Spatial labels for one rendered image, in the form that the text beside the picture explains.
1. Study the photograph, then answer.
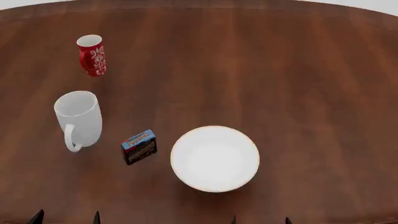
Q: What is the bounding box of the white mug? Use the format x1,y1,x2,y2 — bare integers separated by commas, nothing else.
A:
53,90,103,153

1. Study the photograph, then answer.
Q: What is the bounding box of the red patterned mug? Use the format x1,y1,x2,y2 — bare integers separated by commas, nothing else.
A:
76,34,107,78

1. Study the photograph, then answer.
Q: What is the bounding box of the white bowl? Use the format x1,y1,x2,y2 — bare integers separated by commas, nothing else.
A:
170,125,261,194

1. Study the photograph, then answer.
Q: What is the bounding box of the chocolate pudding box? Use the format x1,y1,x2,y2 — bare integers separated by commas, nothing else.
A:
121,129,158,166

